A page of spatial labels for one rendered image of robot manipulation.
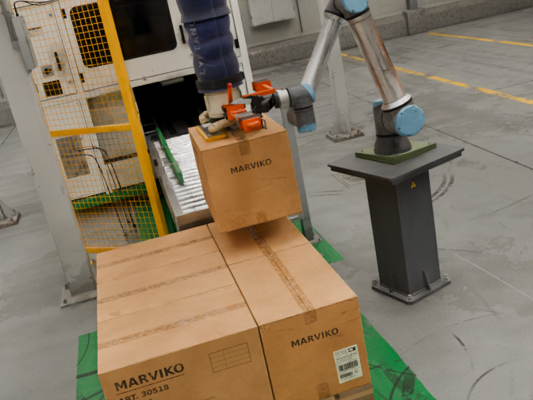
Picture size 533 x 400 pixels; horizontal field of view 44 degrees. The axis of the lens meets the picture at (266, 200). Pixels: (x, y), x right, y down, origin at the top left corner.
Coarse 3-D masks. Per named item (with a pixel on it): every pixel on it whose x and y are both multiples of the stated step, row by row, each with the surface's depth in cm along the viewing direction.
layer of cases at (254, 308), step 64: (128, 256) 333; (192, 256) 317; (256, 256) 303; (320, 256) 290; (128, 320) 268; (192, 320) 258; (256, 320) 249; (320, 320) 251; (128, 384) 239; (192, 384) 245; (256, 384) 252; (320, 384) 259
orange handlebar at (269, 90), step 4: (264, 84) 345; (264, 88) 341; (268, 88) 332; (272, 88) 327; (256, 92) 325; (260, 92) 325; (264, 92) 325; (268, 92) 326; (272, 92) 326; (244, 96) 323; (232, 112) 284; (236, 112) 282; (240, 112) 282; (244, 112) 281; (232, 116) 284; (248, 124) 257; (252, 124) 257; (256, 124) 257
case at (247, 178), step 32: (192, 128) 345; (224, 128) 328; (224, 160) 294; (256, 160) 297; (288, 160) 300; (224, 192) 298; (256, 192) 301; (288, 192) 305; (224, 224) 302; (256, 224) 306
